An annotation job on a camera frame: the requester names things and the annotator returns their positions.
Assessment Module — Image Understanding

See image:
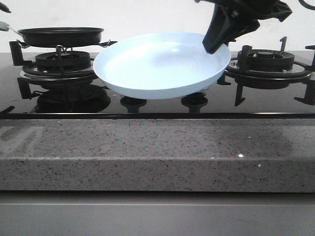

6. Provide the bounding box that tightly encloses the black glass cooktop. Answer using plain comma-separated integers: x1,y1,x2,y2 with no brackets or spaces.
0,53,315,119

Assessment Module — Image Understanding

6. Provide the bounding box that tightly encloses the black pan support grate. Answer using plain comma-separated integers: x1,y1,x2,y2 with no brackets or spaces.
217,36,315,106
9,40,105,91

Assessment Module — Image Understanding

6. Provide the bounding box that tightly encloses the right gas burner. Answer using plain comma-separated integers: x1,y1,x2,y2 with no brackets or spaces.
226,49,312,74

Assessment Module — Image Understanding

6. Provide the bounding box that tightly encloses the left gas burner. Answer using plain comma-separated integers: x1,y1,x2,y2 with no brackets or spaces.
23,51,92,76

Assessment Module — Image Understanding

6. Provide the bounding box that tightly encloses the black frying pan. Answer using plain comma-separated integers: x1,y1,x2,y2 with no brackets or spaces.
0,21,105,48

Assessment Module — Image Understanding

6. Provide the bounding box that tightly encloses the black cable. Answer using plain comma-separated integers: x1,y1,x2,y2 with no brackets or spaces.
298,0,315,10

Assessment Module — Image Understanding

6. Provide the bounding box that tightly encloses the black left pan support grate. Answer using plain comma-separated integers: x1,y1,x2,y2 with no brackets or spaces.
9,40,105,91

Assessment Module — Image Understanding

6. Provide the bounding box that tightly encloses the black right pan support grate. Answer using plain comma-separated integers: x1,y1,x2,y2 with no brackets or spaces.
217,36,315,106

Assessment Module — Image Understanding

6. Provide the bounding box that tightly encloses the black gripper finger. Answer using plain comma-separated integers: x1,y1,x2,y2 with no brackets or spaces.
0,3,11,13

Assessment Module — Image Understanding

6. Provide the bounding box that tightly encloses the light blue plate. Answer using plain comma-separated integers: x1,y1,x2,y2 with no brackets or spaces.
93,32,231,99

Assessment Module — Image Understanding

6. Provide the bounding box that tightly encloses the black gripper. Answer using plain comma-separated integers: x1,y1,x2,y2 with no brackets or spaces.
202,0,292,54

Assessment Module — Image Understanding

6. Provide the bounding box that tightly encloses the gas burner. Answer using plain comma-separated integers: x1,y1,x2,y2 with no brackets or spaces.
23,51,92,76
226,49,312,74

